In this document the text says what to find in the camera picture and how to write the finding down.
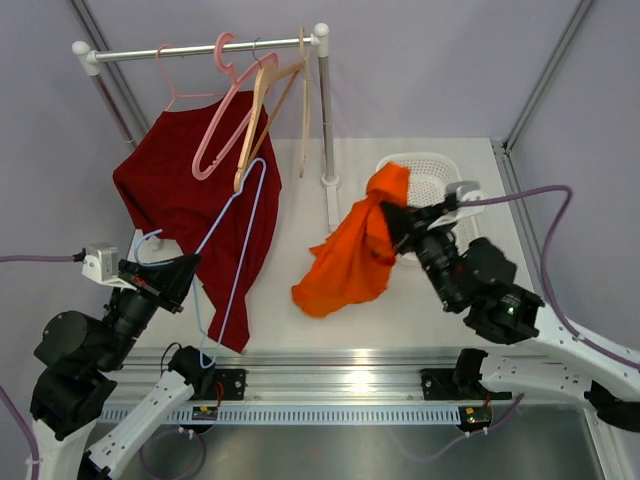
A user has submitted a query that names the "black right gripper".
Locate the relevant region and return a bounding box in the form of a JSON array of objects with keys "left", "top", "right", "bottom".
[{"left": 380, "top": 201, "right": 458, "bottom": 310}]

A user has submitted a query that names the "orange t shirt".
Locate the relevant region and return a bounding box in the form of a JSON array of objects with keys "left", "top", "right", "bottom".
[{"left": 291, "top": 163, "right": 410, "bottom": 319}]

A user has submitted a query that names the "brown wooden hanger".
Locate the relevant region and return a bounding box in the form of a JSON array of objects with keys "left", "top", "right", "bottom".
[{"left": 234, "top": 30, "right": 307, "bottom": 193}]

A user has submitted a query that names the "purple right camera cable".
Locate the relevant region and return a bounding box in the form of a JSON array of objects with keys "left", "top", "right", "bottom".
[{"left": 457, "top": 185, "right": 640, "bottom": 371}]

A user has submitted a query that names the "dark red t shirt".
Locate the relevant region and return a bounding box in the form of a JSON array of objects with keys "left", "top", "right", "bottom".
[{"left": 112, "top": 89, "right": 284, "bottom": 354}]

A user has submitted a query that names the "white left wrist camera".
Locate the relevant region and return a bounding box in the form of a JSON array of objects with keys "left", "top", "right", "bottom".
[{"left": 77, "top": 242, "right": 119, "bottom": 287}]

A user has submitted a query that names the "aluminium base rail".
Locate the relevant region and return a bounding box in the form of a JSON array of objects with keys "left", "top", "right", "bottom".
[{"left": 99, "top": 347, "right": 551, "bottom": 406}]

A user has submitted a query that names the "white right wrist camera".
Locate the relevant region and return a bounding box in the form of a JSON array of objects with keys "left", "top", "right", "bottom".
[{"left": 443, "top": 180, "right": 486, "bottom": 220}]

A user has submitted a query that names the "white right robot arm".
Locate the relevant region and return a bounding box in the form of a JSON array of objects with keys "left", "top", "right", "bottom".
[{"left": 381, "top": 182, "right": 639, "bottom": 432}]

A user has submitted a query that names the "beige wooden hanger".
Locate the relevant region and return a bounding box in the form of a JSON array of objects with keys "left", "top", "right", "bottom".
[{"left": 298, "top": 27, "right": 311, "bottom": 179}]

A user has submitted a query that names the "white perforated plastic basket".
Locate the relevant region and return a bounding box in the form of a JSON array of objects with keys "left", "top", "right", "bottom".
[{"left": 376, "top": 152, "right": 480, "bottom": 267}]

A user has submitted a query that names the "purple camera cable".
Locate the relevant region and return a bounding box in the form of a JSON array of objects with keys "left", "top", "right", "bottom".
[
  {"left": 0, "top": 254, "right": 84, "bottom": 480},
  {"left": 457, "top": 185, "right": 640, "bottom": 371}
]

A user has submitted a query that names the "white slotted cable duct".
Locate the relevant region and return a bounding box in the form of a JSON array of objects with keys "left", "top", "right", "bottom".
[{"left": 102, "top": 404, "right": 464, "bottom": 427}]

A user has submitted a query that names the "white metal clothes rack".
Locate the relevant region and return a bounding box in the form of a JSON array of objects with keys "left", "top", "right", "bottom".
[{"left": 72, "top": 23, "right": 340, "bottom": 231}]

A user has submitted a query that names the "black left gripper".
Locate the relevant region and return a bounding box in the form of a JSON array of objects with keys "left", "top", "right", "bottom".
[{"left": 96, "top": 252, "right": 202, "bottom": 371}]

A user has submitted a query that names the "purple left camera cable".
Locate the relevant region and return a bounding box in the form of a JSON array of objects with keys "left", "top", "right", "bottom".
[{"left": 0, "top": 254, "right": 84, "bottom": 480}]

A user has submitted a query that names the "light blue wire hanger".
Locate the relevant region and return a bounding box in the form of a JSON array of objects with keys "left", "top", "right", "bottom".
[{"left": 133, "top": 157, "right": 269, "bottom": 369}]

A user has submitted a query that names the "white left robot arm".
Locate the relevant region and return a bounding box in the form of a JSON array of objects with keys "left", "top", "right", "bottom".
[{"left": 30, "top": 245, "right": 215, "bottom": 479}]

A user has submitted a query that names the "thick pink plastic hanger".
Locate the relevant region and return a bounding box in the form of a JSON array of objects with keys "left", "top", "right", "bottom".
[{"left": 191, "top": 32, "right": 279, "bottom": 181}]

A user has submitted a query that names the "thin pink wire hanger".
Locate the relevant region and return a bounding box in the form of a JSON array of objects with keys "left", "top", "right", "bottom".
[{"left": 154, "top": 43, "right": 224, "bottom": 111}]

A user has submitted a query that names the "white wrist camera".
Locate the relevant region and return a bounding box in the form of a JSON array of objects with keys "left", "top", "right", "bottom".
[
  {"left": 443, "top": 180, "right": 486, "bottom": 220},
  {"left": 77, "top": 242, "right": 119, "bottom": 287}
]

